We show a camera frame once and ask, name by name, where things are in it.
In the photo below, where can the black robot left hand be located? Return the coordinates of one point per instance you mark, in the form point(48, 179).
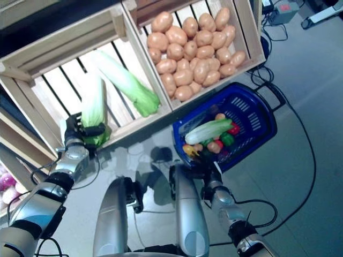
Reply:
point(75, 128)

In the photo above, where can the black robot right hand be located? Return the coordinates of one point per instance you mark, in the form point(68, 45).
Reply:
point(203, 174)

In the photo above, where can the napa cabbage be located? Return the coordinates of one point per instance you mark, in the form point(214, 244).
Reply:
point(126, 80)
point(206, 131)
point(92, 107)

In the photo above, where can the blue plastic shopping basket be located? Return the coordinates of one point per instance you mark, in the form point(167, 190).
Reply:
point(254, 107)

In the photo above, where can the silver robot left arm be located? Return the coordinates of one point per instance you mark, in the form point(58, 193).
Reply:
point(34, 211)

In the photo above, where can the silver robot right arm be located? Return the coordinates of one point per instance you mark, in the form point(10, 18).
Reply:
point(226, 196)

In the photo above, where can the small orange vegetable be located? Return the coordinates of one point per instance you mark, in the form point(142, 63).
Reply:
point(198, 148)

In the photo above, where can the yellow bell pepper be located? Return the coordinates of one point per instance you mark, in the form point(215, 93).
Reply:
point(189, 150)

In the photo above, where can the orange round vegetable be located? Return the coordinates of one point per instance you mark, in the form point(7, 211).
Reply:
point(214, 146)

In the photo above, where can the silver robot right leg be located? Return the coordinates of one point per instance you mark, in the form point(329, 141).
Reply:
point(187, 208)

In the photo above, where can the silver robot leg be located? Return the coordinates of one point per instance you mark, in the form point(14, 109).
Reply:
point(112, 214)
point(187, 208)

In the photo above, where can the green bell pepper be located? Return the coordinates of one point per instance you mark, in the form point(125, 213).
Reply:
point(227, 139)

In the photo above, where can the wooden slatted crate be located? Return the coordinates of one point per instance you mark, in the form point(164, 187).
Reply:
point(53, 83)

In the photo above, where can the red bell pepper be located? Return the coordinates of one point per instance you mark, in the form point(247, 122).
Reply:
point(234, 129)

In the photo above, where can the small peach round vegetable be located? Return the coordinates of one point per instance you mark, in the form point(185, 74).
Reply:
point(220, 117)

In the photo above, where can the dark purple eggplant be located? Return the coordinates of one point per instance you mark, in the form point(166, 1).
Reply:
point(213, 110)

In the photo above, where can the brown potato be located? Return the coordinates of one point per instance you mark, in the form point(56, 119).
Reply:
point(195, 63)
point(166, 66)
point(230, 34)
point(222, 18)
point(155, 54)
point(205, 52)
point(227, 70)
point(223, 55)
point(211, 78)
point(238, 59)
point(204, 38)
point(190, 26)
point(219, 39)
point(168, 84)
point(162, 21)
point(158, 41)
point(207, 22)
point(183, 93)
point(195, 87)
point(190, 48)
point(183, 65)
point(201, 71)
point(213, 64)
point(175, 51)
point(176, 35)
point(183, 77)

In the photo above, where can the silver robot left leg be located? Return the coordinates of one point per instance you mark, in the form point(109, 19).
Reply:
point(112, 214)

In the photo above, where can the wooden potato crate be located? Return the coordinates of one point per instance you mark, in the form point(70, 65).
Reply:
point(246, 32)

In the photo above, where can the grey box with red label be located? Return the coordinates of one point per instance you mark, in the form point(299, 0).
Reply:
point(285, 12)

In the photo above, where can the black power adapter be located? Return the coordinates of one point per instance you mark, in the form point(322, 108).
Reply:
point(267, 3)

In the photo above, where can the white standing desk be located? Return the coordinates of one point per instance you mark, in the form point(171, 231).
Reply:
point(319, 16)

